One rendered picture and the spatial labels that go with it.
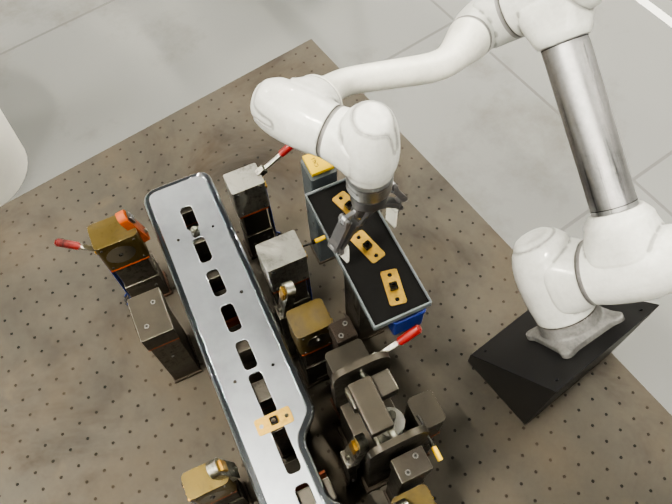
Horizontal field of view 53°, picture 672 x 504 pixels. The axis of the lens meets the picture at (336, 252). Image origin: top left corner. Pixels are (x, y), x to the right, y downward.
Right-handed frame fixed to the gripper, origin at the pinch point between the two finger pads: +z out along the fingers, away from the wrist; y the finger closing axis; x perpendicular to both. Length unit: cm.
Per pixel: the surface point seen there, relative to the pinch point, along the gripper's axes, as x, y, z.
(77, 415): -30, 77, 50
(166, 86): -176, -24, 120
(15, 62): -239, 25, 120
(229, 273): -22.6, 25.3, 20.0
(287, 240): -15.3, 11.5, 9.0
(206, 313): -17.5, 35.7, 20.0
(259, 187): -35.2, 6.0, 15.1
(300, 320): 1.4, 21.0, 12.0
